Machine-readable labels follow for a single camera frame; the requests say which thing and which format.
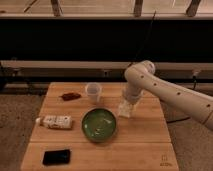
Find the white sponge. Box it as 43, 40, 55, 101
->
118, 104, 131, 118

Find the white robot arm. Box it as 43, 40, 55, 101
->
122, 60, 213, 131

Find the green ceramic bowl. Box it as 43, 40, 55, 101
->
81, 108, 117, 143

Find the clear plastic cup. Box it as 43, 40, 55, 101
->
85, 82, 102, 103

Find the white tube bottle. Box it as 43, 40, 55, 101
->
36, 115, 72, 129

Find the black smartphone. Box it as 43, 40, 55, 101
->
42, 149, 71, 165

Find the black floor cable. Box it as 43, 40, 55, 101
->
166, 114, 189, 124

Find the black hanging cable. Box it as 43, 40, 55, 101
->
128, 10, 157, 68

